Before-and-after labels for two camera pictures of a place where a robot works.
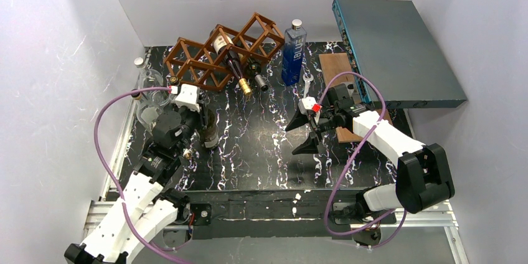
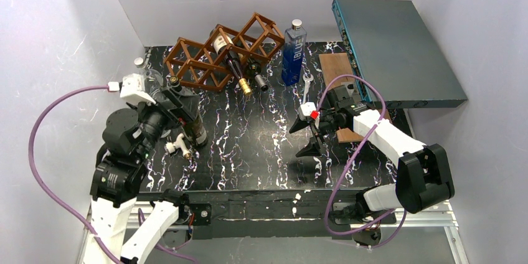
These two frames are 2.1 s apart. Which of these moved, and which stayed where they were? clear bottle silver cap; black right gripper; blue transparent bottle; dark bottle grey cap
Moved: dark bottle grey cap
Stayed: clear bottle silver cap; blue transparent bottle; black right gripper
